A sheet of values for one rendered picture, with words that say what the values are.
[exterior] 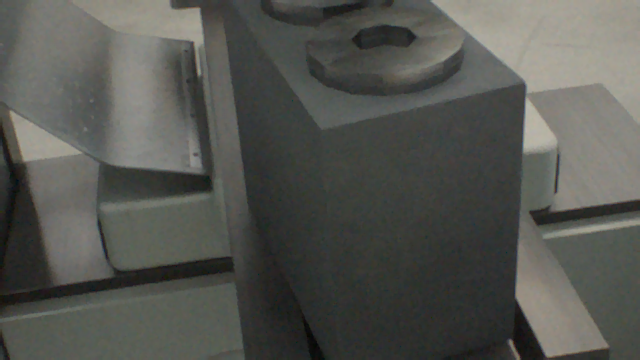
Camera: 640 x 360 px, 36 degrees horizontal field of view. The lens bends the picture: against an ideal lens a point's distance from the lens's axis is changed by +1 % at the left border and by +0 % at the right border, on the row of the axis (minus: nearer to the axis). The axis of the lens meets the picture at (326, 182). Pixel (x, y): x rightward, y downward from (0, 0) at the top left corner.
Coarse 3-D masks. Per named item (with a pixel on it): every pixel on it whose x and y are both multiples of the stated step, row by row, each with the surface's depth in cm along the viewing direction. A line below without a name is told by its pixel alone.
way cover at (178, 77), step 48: (0, 0) 102; (48, 0) 113; (0, 48) 95; (48, 48) 104; (96, 48) 113; (144, 48) 118; (192, 48) 121; (0, 96) 89; (48, 96) 96; (96, 96) 103; (144, 96) 107; (192, 96) 109; (96, 144) 95; (144, 144) 99; (192, 144) 100
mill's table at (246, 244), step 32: (224, 32) 106; (224, 64) 99; (224, 96) 94; (224, 128) 88; (224, 160) 84; (224, 192) 80; (256, 224) 75; (256, 256) 72; (544, 256) 70; (256, 288) 69; (288, 288) 69; (544, 288) 67; (256, 320) 66; (288, 320) 66; (544, 320) 64; (576, 320) 64; (256, 352) 63; (288, 352) 63; (320, 352) 66; (480, 352) 62; (512, 352) 62; (544, 352) 62; (576, 352) 61; (608, 352) 62
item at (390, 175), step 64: (256, 0) 64; (320, 0) 60; (384, 0) 61; (256, 64) 61; (320, 64) 53; (384, 64) 52; (448, 64) 53; (256, 128) 66; (320, 128) 50; (384, 128) 51; (448, 128) 52; (512, 128) 54; (256, 192) 72; (320, 192) 53; (384, 192) 53; (448, 192) 55; (512, 192) 56; (320, 256) 56; (384, 256) 55; (448, 256) 57; (512, 256) 59; (320, 320) 61; (384, 320) 58; (448, 320) 60; (512, 320) 62
